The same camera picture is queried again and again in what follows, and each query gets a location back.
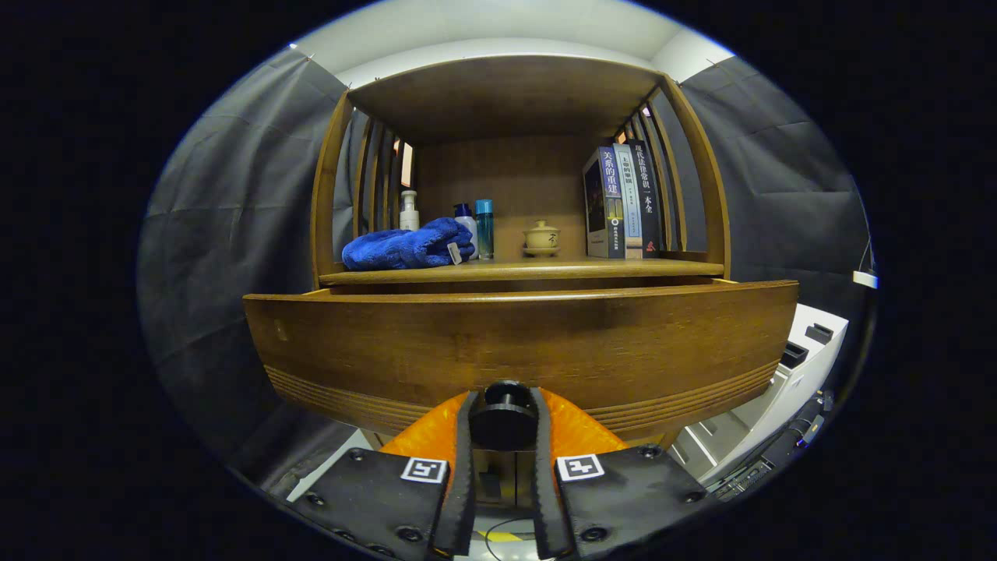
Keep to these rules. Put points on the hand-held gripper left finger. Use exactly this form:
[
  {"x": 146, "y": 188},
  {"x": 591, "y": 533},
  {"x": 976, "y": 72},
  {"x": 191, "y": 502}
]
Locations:
[{"x": 405, "y": 499}]

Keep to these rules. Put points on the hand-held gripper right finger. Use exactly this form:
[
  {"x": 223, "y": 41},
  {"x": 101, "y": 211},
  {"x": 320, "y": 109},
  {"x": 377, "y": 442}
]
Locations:
[{"x": 623, "y": 499}]

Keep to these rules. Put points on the black round drawer knob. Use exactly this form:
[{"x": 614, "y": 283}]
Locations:
[{"x": 504, "y": 421}]

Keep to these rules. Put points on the wooden drawer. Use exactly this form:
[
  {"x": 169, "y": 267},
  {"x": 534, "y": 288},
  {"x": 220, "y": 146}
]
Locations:
[{"x": 514, "y": 343}]

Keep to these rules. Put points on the white low cabinet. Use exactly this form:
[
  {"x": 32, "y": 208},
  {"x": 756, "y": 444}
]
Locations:
[{"x": 810, "y": 366}]

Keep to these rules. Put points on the wooden countertop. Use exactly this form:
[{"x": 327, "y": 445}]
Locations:
[{"x": 545, "y": 270}]

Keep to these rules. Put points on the wooden cabinet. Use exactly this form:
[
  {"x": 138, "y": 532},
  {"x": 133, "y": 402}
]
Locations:
[{"x": 514, "y": 179}]

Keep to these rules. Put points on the yellow black floor tape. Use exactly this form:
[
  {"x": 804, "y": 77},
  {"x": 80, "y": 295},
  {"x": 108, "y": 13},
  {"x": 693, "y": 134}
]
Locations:
[{"x": 505, "y": 536}]

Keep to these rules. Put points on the black electronic device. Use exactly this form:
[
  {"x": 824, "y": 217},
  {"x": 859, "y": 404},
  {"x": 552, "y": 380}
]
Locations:
[{"x": 787, "y": 448}]

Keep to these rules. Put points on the blue folded towel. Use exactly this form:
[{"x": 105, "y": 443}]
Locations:
[{"x": 405, "y": 248}]

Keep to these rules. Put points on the beige lidded teacup with saucer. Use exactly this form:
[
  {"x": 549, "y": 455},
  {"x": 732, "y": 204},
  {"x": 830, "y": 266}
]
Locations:
[{"x": 541, "y": 236}]

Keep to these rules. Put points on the white bottle blue cap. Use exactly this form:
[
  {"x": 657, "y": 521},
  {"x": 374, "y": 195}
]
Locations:
[{"x": 470, "y": 230}]

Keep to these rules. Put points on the teal blue bottle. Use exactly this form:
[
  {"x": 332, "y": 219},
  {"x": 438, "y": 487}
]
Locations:
[{"x": 484, "y": 230}]

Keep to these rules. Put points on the white pump bottle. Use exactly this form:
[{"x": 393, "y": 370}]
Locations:
[{"x": 409, "y": 218}]

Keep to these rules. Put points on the blue spine book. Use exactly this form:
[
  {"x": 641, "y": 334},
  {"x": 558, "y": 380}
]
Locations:
[{"x": 611, "y": 202}]

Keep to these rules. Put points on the black spine book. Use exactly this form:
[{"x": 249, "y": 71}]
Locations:
[{"x": 646, "y": 195}]

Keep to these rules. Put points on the white wall shelf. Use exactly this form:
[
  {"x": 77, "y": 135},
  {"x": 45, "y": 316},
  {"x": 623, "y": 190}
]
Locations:
[{"x": 864, "y": 279}]

